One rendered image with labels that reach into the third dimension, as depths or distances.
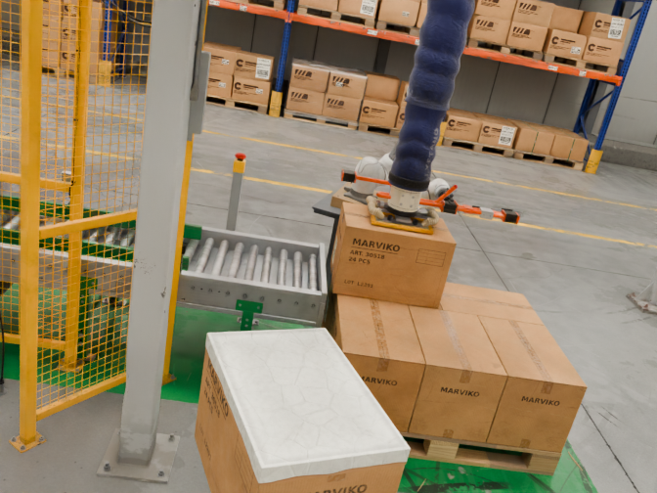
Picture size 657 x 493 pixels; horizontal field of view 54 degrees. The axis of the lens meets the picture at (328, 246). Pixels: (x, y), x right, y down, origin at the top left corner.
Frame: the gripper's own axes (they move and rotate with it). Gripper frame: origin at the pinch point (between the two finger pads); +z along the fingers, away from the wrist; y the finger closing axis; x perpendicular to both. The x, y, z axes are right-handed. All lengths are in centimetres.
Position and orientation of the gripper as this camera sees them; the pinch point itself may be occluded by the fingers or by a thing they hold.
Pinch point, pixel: (451, 205)
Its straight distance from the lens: 362.0
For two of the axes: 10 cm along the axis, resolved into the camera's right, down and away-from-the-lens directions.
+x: -9.8, -1.6, -0.9
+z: 0.2, 3.9, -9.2
